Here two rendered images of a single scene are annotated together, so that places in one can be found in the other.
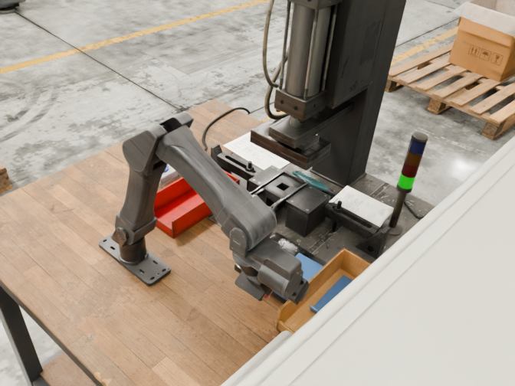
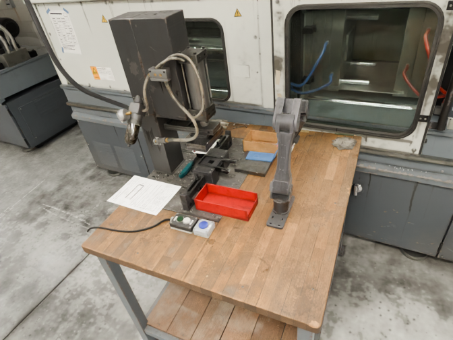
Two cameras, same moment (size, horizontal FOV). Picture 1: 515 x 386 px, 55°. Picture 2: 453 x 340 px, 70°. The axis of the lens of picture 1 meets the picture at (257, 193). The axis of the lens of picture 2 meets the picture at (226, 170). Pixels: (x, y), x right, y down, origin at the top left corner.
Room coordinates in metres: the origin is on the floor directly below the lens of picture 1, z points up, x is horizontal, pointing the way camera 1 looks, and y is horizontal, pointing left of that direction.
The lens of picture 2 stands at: (1.18, 1.23, 1.88)
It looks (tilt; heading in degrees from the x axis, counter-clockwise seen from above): 36 degrees down; 261
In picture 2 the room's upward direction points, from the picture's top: 8 degrees counter-clockwise
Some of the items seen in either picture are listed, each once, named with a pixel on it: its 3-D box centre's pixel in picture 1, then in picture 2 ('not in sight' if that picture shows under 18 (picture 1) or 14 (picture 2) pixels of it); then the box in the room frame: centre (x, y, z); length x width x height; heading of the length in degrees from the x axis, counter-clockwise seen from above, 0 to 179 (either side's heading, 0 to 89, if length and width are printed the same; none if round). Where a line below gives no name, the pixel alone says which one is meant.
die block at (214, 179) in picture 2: (287, 201); (212, 167); (1.06, -0.08, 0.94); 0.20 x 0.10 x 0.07; 52
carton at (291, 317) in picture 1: (334, 302); (269, 143); (0.72, -0.19, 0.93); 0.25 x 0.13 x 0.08; 142
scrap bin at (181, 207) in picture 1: (192, 197); (226, 201); (1.05, 0.18, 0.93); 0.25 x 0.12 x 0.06; 142
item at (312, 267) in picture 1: (293, 274); (261, 154); (0.79, -0.10, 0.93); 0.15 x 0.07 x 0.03; 146
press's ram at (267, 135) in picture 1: (311, 96); (188, 116); (1.12, -0.11, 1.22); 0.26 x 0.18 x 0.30; 142
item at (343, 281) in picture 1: (339, 297); not in sight; (0.75, -0.20, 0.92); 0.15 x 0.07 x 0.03; 143
